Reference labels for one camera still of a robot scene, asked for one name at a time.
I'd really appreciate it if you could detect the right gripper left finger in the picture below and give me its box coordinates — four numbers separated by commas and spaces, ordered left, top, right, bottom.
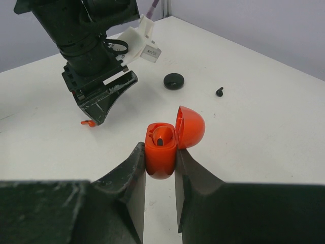
1, 142, 146, 243

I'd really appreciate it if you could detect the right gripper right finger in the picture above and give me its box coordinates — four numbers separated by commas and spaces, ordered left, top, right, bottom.
175, 149, 324, 243

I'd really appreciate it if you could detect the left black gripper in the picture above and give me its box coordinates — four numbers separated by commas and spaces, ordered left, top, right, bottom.
62, 64, 138, 125

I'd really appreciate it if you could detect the orange earbud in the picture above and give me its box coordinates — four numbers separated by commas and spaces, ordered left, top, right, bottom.
80, 120, 96, 127
152, 126, 173, 146

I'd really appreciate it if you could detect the orange round charging case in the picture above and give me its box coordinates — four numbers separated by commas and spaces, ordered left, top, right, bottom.
145, 106, 205, 179

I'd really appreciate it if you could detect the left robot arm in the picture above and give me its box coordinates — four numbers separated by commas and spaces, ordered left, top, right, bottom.
14, 0, 140, 126

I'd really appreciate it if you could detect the black earbud top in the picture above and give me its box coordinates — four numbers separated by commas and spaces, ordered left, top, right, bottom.
215, 87, 223, 97

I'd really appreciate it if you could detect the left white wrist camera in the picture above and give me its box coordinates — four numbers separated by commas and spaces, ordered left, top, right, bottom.
109, 15, 161, 66

